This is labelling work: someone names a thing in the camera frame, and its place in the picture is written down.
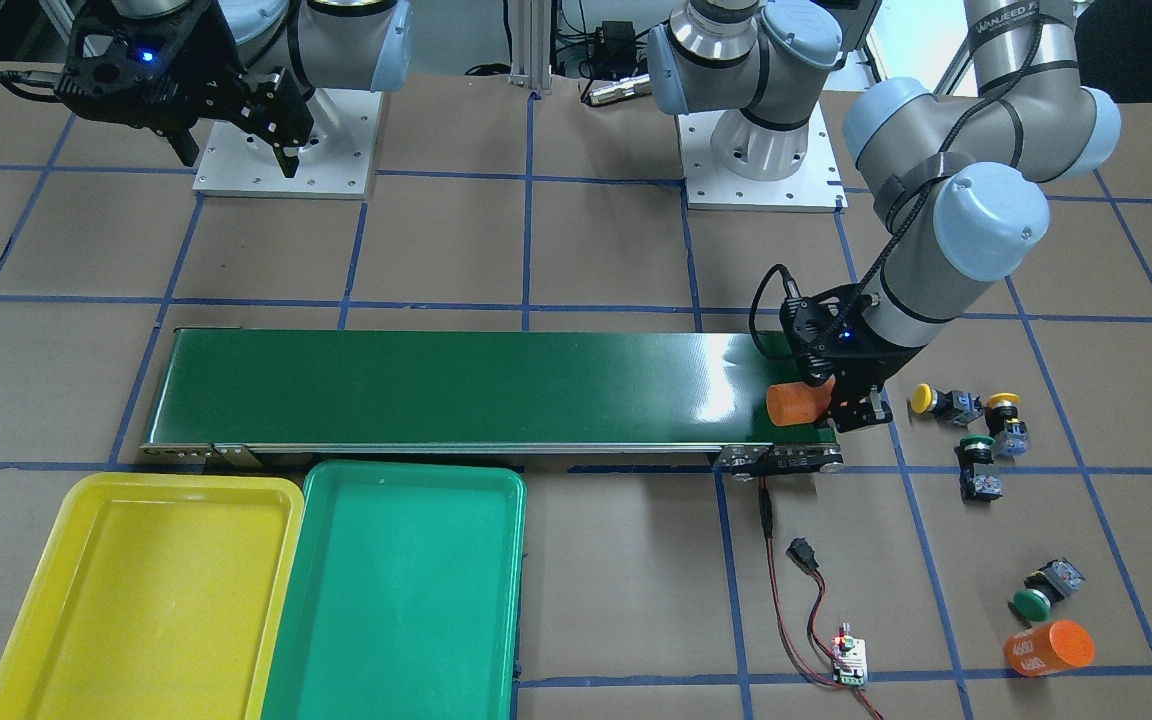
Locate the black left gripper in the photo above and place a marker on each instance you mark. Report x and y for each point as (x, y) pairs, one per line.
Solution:
(887, 360)

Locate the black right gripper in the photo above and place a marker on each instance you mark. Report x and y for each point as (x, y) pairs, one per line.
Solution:
(213, 72)

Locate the yellow push button switch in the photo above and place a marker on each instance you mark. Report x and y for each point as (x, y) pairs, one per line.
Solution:
(949, 406)

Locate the green push button switch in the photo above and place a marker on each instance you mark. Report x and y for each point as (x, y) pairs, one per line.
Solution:
(975, 452)

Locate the labelled orange cylinder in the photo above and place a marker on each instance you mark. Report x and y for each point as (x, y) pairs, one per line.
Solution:
(1050, 648)

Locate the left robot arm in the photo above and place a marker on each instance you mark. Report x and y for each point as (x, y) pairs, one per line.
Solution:
(955, 181)

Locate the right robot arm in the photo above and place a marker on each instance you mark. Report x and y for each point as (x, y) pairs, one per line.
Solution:
(490, 210)

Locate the green conveyor belt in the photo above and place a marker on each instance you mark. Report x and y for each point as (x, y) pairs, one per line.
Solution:
(241, 392)

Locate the small motor controller board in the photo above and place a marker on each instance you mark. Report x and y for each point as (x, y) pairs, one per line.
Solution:
(849, 658)

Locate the yellow plastic tray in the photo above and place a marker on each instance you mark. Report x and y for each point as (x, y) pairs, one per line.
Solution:
(157, 596)

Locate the green plastic tray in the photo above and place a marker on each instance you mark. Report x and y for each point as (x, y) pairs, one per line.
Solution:
(403, 601)

